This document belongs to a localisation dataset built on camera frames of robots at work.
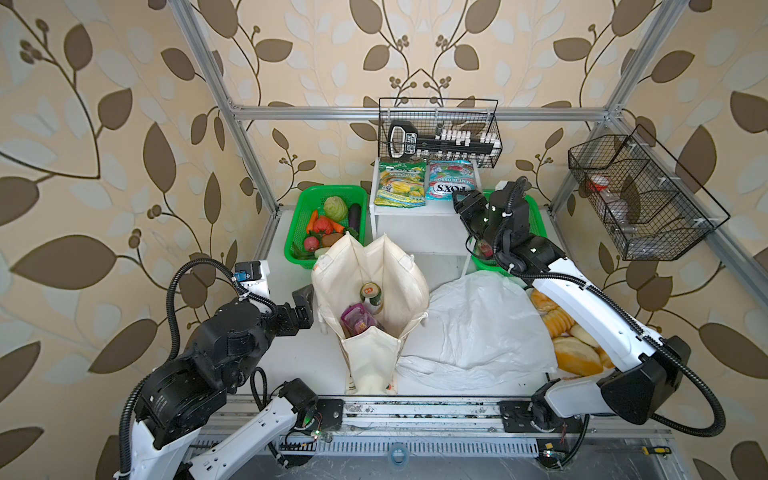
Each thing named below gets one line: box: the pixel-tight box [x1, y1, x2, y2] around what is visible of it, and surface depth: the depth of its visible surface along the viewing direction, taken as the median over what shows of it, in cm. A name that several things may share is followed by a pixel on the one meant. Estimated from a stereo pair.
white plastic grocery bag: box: [396, 271, 558, 389], surface depth 85 cm
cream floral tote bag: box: [311, 233, 429, 395], surface depth 77 cm
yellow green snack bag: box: [374, 161, 427, 208], surface depth 79 cm
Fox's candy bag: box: [426, 160, 477, 201], surface depth 79 cm
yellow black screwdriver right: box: [641, 446, 672, 458], surface depth 71 cm
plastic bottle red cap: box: [587, 174, 628, 227], surface depth 82 cm
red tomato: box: [313, 216, 333, 235], surface depth 110 cm
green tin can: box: [360, 282, 384, 314], surface depth 87 cm
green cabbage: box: [324, 196, 348, 222], surface depth 114 cm
